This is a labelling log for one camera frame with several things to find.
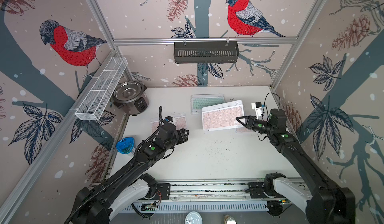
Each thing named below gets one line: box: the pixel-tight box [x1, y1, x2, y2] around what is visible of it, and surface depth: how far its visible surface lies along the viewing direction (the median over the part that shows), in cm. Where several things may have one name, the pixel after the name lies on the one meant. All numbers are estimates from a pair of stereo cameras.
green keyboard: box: [190, 93, 225, 115], surface depth 113 cm
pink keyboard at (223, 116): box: [202, 100, 246, 132], surface depth 83 cm
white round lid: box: [184, 211, 203, 224], surface depth 63 cm
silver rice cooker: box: [111, 81, 150, 116], surface depth 100 cm
